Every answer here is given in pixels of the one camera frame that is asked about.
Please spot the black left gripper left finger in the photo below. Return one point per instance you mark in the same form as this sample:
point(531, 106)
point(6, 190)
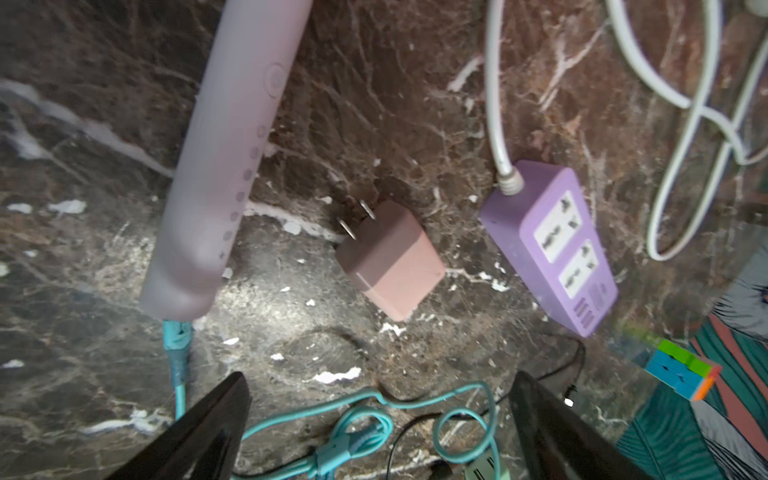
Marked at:
point(203, 444)

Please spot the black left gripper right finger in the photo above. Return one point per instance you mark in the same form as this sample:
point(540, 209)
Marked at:
point(556, 443)

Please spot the pink USB wall charger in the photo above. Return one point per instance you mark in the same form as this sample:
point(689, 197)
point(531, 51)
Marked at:
point(390, 259)

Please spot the pale pink electric toothbrush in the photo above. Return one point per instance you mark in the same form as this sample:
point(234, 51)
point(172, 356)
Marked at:
point(246, 74)

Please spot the colourful puzzle cube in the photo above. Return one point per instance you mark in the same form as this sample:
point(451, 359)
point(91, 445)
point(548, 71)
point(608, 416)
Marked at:
point(689, 375)

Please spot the purple power strip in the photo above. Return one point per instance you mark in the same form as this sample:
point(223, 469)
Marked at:
point(547, 235)

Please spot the green USB wall charger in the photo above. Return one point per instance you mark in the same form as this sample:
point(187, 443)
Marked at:
point(484, 467)

